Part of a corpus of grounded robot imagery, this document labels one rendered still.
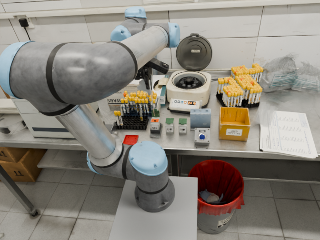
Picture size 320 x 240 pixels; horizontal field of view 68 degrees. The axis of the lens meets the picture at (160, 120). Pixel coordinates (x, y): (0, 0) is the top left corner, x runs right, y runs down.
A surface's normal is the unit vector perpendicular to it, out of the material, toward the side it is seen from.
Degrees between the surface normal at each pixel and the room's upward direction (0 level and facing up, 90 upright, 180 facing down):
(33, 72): 62
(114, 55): 45
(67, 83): 77
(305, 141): 0
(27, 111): 90
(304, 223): 0
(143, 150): 7
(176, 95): 90
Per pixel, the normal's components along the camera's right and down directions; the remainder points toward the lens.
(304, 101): -0.08, -0.76
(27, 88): -0.29, 0.66
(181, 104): -0.20, -0.42
